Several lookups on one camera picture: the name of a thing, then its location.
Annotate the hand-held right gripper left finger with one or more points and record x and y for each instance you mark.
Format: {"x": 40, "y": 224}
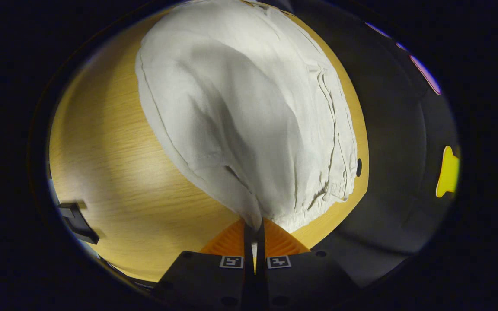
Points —
{"x": 249, "y": 246}

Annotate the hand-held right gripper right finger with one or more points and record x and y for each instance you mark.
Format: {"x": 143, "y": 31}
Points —
{"x": 260, "y": 246}

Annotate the white jeans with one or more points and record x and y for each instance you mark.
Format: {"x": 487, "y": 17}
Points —
{"x": 231, "y": 108}

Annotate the black backdrop cloth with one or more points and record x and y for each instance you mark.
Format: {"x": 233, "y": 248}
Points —
{"x": 387, "y": 129}

